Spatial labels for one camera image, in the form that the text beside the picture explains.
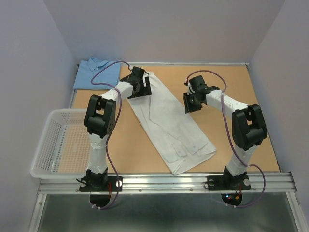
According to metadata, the aluminium mounting rail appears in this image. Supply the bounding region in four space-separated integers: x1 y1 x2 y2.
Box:
38 172 297 195

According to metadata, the metal front panel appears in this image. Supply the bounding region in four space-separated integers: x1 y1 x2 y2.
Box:
29 192 309 232

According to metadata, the white long sleeve shirt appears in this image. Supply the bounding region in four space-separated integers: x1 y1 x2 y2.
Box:
127 72 217 175

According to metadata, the white plastic basket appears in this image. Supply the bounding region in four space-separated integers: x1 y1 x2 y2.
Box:
30 108 90 179

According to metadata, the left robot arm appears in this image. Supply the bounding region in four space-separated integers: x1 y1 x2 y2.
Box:
80 66 152 192

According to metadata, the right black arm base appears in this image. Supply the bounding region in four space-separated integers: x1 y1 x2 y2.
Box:
203 174 251 206

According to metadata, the folded blue shirt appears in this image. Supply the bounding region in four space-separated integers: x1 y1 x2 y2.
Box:
73 57 121 90

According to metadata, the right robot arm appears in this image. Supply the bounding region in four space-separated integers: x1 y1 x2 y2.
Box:
183 75 267 191

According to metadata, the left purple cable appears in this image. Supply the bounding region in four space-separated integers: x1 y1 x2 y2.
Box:
91 60 133 210

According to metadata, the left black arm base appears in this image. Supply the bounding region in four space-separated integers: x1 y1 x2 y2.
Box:
76 176 123 210

